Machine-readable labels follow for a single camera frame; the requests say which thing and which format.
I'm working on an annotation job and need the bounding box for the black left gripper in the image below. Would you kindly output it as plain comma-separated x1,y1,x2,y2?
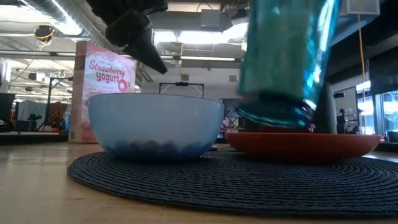
86,0,169,75

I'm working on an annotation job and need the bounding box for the pink strawberry yogurt cereal box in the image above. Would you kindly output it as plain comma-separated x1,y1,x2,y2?
68,40,138,144

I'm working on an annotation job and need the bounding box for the teal drinking glass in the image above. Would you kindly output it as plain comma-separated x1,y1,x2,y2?
235,0,343,129

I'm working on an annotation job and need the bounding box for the red plate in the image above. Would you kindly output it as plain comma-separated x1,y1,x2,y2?
224,132,382,162

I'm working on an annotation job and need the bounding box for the grey ceiling unit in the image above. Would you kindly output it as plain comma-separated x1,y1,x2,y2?
200,8,225,31

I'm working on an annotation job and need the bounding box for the blue plastic bowl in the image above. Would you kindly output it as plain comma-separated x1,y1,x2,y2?
88,92,225,161

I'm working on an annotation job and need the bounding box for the white ceiling box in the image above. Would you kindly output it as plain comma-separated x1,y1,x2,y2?
338,0,381,16

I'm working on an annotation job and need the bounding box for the black ceiling-mounted device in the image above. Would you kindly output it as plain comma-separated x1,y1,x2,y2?
33,24,57,44

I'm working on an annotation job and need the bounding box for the black tripod stand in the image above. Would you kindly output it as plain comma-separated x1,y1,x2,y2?
43,76,74,133

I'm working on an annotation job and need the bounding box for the dark round woven placemat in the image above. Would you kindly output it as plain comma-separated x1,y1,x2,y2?
67,146,398,218

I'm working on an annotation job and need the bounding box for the black monitor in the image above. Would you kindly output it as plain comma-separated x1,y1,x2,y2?
0,92,16,125

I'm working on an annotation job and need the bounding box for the black rectangular frame stand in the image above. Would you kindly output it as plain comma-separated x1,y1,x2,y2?
159,82,205,99

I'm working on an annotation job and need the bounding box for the yellow hanging cable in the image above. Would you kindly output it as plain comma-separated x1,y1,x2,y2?
356,14,367,94

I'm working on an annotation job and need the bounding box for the silver ventilation duct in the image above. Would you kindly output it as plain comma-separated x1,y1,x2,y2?
18,0,119,52

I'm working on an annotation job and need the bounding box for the black aluminium table frame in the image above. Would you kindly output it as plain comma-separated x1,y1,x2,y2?
0,131,398,153

